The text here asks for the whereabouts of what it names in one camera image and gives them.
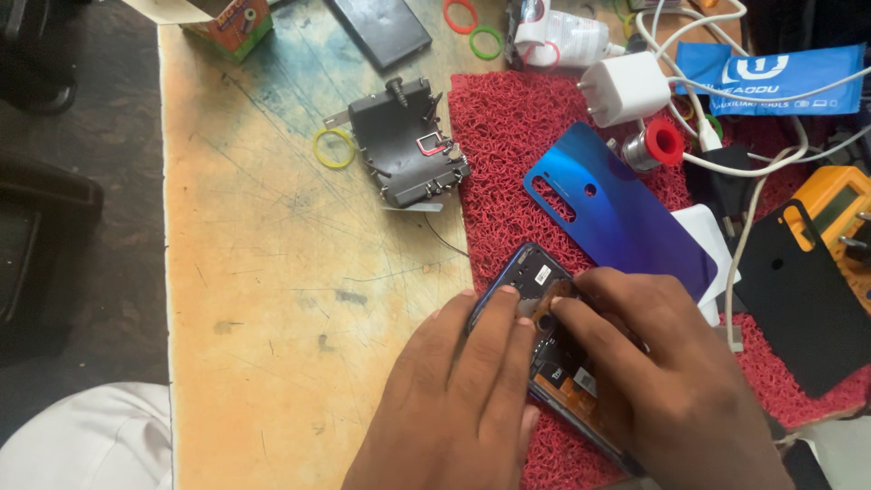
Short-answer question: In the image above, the person's right hand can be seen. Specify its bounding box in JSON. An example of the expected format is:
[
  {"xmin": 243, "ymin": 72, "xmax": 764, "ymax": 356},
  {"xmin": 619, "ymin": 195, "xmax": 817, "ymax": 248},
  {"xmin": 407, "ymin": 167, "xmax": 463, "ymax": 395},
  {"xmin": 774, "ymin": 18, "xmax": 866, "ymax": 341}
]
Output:
[{"xmin": 550, "ymin": 267, "xmax": 797, "ymax": 490}]

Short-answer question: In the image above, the person's left hand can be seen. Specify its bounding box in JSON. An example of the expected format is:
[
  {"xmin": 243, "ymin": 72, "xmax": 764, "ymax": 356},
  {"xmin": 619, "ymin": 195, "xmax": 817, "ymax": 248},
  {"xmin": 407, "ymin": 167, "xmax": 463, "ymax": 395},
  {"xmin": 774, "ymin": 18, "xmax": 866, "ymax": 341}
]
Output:
[{"xmin": 340, "ymin": 286, "xmax": 543, "ymax": 490}]

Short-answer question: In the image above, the blue smartphone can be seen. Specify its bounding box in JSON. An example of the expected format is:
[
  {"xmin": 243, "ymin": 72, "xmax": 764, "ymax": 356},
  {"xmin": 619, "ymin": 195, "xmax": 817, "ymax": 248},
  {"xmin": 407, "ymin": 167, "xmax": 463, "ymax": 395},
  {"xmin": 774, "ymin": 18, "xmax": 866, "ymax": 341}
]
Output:
[{"xmin": 466, "ymin": 241, "xmax": 647, "ymax": 477}]

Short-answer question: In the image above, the orange flex ribbon cable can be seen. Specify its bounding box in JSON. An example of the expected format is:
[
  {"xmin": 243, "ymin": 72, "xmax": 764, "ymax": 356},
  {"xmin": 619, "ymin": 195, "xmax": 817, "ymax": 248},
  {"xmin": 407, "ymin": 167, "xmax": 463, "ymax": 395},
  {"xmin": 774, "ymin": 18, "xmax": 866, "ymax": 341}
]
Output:
[{"xmin": 531, "ymin": 280, "xmax": 574, "ymax": 326}]

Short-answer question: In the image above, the matte black phone back cover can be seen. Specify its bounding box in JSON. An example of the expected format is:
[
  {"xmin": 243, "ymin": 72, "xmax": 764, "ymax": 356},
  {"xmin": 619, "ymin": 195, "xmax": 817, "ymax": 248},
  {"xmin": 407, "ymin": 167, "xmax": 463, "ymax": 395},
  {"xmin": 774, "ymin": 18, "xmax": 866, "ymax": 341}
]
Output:
[{"xmin": 733, "ymin": 199, "xmax": 871, "ymax": 400}]

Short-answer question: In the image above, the white plastic card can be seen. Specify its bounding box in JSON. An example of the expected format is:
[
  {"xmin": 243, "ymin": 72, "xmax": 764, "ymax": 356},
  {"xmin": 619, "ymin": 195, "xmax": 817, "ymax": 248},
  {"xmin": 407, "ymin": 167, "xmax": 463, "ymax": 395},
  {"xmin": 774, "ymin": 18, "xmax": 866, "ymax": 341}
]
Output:
[{"xmin": 670, "ymin": 203, "xmax": 735, "ymax": 328}]

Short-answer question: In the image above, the white sheet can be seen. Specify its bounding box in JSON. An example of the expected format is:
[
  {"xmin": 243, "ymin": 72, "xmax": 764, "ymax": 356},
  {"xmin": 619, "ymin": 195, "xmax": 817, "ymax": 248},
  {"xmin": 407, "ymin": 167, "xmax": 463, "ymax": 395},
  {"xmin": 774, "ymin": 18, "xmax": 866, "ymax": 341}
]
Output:
[{"xmin": 781, "ymin": 415, "xmax": 871, "ymax": 490}]

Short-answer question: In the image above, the glossy blue phone back cover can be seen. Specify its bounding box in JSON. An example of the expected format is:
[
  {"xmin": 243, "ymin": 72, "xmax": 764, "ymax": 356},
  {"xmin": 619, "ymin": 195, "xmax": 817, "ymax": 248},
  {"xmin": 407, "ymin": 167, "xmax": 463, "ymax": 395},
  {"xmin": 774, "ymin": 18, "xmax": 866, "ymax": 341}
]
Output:
[{"xmin": 523, "ymin": 121, "xmax": 719, "ymax": 304}]

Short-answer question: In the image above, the black charger adapter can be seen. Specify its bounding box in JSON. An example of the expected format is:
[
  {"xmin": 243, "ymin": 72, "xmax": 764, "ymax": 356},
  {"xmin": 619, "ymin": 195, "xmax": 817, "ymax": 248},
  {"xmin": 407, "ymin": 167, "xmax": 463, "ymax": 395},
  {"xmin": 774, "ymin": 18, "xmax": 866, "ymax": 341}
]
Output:
[{"xmin": 683, "ymin": 144, "xmax": 758, "ymax": 237}]

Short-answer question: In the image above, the yellow multimeter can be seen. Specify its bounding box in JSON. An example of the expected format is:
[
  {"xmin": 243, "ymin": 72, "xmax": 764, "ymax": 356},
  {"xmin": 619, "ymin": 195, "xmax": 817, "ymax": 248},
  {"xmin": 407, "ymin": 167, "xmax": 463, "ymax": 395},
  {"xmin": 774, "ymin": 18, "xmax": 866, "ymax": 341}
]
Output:
[{"xmin": 791, "ymin": 165, "xmax": 871, "ymax": 315}]

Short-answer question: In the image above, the solder spool with red cap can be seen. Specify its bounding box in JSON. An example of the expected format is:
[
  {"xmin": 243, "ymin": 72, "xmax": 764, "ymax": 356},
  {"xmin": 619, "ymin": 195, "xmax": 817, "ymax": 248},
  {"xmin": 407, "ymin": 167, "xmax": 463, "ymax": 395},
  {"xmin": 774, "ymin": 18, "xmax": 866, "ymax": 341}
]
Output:
[{"xmin": 621, "ymin": 118, "xmax": 686, "ymax": 173}]

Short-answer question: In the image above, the black magnetic block with screws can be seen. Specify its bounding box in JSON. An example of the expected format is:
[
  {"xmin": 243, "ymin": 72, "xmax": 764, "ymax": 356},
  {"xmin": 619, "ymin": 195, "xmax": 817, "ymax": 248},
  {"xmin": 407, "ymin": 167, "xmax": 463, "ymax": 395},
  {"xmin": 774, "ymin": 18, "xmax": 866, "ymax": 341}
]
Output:
[{"xmin": 323, "ymin": 76, "xmax": 472, "ymax": 212}]

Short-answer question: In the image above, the red mesh work mat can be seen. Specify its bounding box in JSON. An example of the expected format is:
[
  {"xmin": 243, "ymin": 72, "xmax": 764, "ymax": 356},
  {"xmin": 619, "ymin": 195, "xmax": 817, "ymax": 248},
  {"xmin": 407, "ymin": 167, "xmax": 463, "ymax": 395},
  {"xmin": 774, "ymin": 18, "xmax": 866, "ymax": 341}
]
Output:
[{"xmin": 448, "ymin": 70, "xmax": 871, "ymax": 490}]

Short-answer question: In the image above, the yellow rubber band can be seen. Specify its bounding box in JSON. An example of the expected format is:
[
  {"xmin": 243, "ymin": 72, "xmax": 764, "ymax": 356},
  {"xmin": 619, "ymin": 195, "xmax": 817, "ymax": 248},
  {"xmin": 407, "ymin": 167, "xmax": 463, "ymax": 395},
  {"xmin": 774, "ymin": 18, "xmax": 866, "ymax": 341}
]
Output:
[{"xmin": 313, "ymin": 128, "xmax": 357, "ymax": 170}]

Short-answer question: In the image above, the white charger adapter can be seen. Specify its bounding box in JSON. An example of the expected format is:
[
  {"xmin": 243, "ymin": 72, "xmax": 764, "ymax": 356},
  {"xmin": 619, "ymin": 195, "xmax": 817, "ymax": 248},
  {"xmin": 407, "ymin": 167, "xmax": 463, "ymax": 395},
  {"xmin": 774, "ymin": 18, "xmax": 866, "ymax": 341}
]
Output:
[{"xmin": 577, "ymin": 51, "xmax": 673, "ymax": 129}]

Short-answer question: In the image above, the blue tool packet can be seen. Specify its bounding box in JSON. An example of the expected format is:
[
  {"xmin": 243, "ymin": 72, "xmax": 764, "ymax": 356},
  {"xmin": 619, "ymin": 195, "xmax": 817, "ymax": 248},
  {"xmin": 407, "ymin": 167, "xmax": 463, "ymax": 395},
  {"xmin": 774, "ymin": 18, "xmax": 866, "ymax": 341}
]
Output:
[{"xmin": 674, "ymin": 42, "xmax": 867, "ymax": 117}]

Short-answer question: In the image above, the red rubber band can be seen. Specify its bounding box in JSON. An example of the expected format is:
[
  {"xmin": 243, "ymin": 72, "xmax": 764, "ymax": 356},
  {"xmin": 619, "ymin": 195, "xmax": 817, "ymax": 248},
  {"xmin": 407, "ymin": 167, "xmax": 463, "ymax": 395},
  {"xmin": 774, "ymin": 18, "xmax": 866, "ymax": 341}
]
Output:
[{"xmin": 521, "ymin": 40, "xmax": 562, "ymax": 70}]

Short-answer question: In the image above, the person's white clothing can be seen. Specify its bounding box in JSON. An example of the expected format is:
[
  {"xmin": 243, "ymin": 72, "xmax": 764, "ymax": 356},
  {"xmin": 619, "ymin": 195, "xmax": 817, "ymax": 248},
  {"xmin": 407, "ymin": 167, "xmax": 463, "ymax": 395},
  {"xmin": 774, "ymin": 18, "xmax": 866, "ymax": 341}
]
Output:
[{"xmin": 0, "ymin": 382, "xmax": 173, "ymax": 490}]

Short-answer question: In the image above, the green rubber band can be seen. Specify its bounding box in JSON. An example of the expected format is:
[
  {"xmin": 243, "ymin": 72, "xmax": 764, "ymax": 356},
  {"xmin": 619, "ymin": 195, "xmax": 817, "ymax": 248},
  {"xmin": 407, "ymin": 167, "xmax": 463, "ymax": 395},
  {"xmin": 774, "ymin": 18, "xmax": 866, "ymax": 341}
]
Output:
[{"xmin": 469, "ymin": 26, "xmax": 505, "ymax": 61}]

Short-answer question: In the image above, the white glue bottle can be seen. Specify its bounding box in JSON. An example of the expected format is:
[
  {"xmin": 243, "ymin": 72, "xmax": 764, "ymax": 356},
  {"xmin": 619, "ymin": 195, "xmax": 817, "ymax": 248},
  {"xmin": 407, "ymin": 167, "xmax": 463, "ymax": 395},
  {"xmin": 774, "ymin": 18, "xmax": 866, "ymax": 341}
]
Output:
[{"xmin": 505, "ymin": 0, "xmax": 628, "ymax": 72}]

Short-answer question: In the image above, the black flat phone slab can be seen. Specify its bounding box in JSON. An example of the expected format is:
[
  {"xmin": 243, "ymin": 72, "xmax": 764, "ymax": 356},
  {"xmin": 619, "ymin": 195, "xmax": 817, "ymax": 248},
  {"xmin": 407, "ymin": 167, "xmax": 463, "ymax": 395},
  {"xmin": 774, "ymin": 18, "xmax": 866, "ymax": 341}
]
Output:
[{"xmin": 325, "ymin": 0, "xmax": 434, "ymax": 72}]

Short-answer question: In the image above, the orange rubber band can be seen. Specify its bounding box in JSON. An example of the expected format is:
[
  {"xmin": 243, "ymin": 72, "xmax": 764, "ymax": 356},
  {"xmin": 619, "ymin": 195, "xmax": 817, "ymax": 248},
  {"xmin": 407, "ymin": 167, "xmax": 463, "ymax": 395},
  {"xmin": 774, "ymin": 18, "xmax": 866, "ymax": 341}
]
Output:
[{"xmin": 443, "ymin": 0, "xmax": 480, "ymax": 35}]

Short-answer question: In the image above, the orange green cardboard box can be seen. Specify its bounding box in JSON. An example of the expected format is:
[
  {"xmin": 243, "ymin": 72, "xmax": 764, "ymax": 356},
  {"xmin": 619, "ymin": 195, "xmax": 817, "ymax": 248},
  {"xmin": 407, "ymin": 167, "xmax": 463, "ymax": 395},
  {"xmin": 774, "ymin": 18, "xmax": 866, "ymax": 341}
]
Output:
[{"xmin": 122, "ymin": 0, "xmax": 275, "ymax": 64}]

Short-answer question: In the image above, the black chair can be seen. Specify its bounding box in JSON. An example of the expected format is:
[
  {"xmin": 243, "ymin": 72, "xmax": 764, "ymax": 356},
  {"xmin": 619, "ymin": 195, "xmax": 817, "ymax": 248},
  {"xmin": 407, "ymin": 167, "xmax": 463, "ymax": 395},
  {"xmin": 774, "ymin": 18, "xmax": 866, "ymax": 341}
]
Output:
[{"xmin": 0, "ymin": 0, "xmax": 105, "ymax": 328}]

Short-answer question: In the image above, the white charging cable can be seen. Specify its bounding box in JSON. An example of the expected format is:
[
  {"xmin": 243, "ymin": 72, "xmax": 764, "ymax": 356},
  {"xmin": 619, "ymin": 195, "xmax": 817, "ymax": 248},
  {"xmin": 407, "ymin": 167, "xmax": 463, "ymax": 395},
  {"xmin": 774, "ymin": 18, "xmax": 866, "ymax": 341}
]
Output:
[{"xmin": 635, "ymin": 0, "xmax": 871, "ymax": 353}]

